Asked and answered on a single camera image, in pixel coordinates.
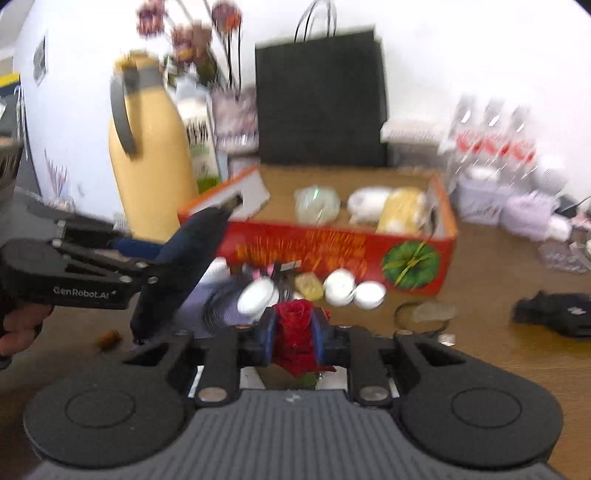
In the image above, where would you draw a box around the yellow thermos jug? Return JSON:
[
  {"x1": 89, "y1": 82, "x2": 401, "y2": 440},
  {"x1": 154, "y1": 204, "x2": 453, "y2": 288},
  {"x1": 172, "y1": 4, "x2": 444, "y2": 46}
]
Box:
[{"x1": 108, "y1": 51, "x2": 199, "y2": 243}]

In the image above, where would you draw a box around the small yellow object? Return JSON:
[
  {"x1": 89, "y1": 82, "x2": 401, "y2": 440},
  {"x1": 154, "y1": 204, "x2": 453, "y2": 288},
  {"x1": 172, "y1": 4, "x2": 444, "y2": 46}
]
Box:
[{"x1": 295, "y1": 272, "x2": 324, "y2": 301}]

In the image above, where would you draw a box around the clear plastic container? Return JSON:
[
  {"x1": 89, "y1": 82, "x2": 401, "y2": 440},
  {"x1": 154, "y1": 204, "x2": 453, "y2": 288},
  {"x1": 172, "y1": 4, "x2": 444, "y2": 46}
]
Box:
[{"x1": 388, "y1": 141, "x2": 446, "y2": 169}]

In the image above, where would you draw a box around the purple fluffy scrunchie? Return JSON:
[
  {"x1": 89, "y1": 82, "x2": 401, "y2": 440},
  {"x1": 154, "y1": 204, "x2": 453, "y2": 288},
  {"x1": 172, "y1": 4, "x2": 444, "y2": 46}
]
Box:
[{"x1": 501, "y1": 194, "x2": 559, "y2": 241}]

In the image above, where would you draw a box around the red cardboard box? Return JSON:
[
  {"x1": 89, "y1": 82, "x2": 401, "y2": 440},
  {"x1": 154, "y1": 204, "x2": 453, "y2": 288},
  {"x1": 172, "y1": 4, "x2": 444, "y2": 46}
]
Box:
[{"x1": 178, "y1": 165, "x2": 459, "y2": 298}]

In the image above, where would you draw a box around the white and yellow plush toy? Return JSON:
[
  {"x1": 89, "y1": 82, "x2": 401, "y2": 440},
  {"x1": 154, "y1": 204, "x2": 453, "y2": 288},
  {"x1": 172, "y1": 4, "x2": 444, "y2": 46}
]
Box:
[{"x1": 347, "y1": 186, "x2": 430, "y2": 234}]

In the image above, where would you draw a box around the clear water bottle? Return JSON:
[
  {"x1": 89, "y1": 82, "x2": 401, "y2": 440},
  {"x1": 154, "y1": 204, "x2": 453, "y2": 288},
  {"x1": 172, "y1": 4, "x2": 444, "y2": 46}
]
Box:
[
  {"x1": 475, "y1": 99, "x2": 507, "y2": 185},
  {"x1": 505, "y1": 106, "x2": 539, "y2": 190}
]

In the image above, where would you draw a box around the white round container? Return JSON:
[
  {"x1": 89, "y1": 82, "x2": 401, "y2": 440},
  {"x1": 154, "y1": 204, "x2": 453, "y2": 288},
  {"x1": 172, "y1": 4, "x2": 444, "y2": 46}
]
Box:
[
  {"x1": 237, "y1": 278, "x2": 280, "y2": 319},
  {"x1": 323, "y1": 269, "x2": 356, "y2": 306},
  {"x1": 353, "y1": 281, "x2": 387, "y2": 310}
]

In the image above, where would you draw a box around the milk carton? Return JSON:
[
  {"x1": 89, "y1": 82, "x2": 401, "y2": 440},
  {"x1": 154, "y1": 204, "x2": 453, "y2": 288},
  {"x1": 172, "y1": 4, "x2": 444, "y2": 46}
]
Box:
[{"x1": 178, "y1": 76, "x2": 222, "y2": 195}]

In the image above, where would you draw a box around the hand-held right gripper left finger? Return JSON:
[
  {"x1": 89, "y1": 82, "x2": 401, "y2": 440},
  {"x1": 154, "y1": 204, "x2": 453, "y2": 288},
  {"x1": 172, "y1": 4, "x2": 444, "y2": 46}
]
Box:
[{"x1": 122, "y1": 307, "x2": 280, "y2": 409}]

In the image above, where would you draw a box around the black paper bag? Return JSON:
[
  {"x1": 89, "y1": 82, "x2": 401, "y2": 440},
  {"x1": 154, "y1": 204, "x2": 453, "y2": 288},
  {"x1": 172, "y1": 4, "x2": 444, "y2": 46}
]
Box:
[{"x1": 255, "y1": 0, "x2": 389, "y2": 168}]

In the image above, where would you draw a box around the black cloth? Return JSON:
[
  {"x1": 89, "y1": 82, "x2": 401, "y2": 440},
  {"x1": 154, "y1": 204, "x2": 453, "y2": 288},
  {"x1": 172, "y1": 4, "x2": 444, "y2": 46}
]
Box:
[{"x1": 512, "y1": 290, "x2": 591, "y2": 340}]

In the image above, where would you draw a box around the dried flower bunch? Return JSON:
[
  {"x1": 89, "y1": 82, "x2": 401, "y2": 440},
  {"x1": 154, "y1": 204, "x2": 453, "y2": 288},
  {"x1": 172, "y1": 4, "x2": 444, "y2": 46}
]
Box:
[{"x1": 136, "y1": 0, "x2": 243, "y2": 88}]

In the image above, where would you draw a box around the purple wrapped vase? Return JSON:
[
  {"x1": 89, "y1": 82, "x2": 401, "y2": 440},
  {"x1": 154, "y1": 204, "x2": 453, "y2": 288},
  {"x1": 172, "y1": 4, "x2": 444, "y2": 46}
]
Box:
[{"x1": 210, "y1": 88, "x2": 259, "y2": 155}]

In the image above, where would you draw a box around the clear wrapped greenish ball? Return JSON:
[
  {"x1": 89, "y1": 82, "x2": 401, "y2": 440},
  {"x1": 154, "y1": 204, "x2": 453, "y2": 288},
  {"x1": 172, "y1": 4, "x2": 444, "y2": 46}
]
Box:
[{"x1": 294, "y1": 185, "x2": 342, "y2": 226}]

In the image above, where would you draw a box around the white robot figure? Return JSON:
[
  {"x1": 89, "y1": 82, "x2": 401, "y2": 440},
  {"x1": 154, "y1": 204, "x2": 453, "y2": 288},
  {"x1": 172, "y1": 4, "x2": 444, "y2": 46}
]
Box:
[{"x1": 531, "y1": 157, "x2": 566, "y2": 195}]

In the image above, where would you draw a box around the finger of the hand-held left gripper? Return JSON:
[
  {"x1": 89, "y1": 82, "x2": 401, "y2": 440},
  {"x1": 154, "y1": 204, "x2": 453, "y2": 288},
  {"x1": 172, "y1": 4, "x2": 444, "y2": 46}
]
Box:
[
  {"x1": 61, "y1": 250, "x2": 161, "y2": 292},
  {"x1": 54, "y1": 220, "x2": 163, "y2": 262}
]

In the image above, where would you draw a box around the pack of water bottles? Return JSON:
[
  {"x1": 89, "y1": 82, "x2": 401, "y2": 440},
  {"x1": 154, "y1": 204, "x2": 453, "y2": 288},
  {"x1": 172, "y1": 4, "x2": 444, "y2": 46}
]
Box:
[{"x1": 445, "y1": 95, "x2": 481, "y2": 185}]

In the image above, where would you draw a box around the lavender tin box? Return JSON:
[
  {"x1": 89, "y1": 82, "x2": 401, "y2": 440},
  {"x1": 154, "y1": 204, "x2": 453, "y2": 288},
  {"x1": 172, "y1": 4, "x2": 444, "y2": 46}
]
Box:
[{"x1": 455, "y1": 178, "x2": 509, "y2": 227}]

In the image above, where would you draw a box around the dark patterned card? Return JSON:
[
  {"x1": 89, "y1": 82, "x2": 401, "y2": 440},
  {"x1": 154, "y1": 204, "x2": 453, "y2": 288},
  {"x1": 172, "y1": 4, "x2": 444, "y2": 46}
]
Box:
[{"x1": 538, "y1": 242, "x2": 589, "y2": 273}]

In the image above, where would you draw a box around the white charger block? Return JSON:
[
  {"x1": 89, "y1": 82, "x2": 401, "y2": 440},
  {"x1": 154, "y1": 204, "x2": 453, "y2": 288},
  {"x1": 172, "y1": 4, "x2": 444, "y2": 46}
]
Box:
[{"x1": 547, "y1": 215, "x2": 573, "y2": 241}]

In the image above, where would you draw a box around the red rose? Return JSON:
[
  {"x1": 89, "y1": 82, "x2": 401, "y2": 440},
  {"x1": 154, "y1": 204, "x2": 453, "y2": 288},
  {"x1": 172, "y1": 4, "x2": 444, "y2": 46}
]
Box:
[{"x1": 271, "y1": 299, "x2": 338, "y2": 391}]

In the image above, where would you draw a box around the navy blue case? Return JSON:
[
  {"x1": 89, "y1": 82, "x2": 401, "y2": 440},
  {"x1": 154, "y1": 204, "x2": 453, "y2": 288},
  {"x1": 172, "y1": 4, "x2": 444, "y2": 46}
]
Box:
[{"x1": 130, "y1": 196, "x2": 244, "y2": 344}]

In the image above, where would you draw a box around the person's left hand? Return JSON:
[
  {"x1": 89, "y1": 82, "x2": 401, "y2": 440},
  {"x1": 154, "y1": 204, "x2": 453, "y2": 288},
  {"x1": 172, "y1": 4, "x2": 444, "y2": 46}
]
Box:
[{"x1": 0, "y1": 305, "x2": 54, "y2": 356}]

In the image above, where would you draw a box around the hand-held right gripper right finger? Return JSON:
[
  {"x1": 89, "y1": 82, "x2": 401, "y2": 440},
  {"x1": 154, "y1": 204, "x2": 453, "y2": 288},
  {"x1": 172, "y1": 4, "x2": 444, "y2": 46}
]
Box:
[{"x1": 311, "y1": 308, "x2": 467, "y2": 409}]

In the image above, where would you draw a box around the black small device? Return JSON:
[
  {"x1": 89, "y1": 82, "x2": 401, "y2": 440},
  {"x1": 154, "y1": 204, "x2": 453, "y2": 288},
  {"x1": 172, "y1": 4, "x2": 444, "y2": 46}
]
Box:
[{"x1": 556, "y1": 196, "x2": 591, "y2": 217}]

